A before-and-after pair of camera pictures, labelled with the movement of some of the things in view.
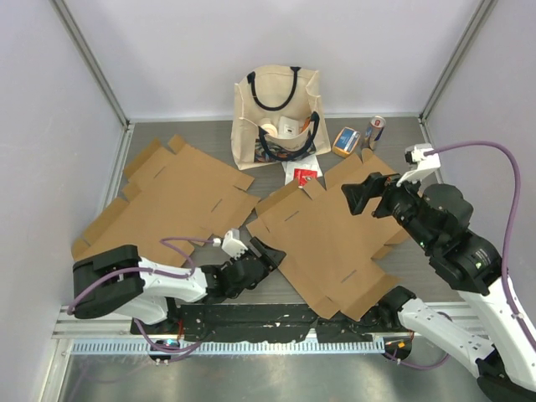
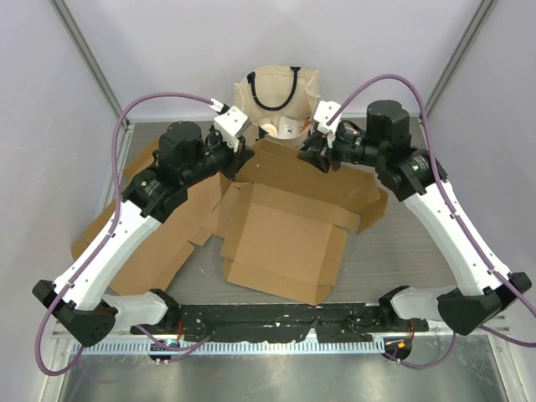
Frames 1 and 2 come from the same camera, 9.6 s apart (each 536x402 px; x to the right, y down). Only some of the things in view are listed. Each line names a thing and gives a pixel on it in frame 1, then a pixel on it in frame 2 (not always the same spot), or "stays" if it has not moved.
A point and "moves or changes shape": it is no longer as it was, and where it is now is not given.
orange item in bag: x=306 y=124 stays
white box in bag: x=287 y=127 stays
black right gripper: x=358 y=193 → x=320 y=142
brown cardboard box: x=329 y=252 moves or changes shape
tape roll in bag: x=270 y=129 stays
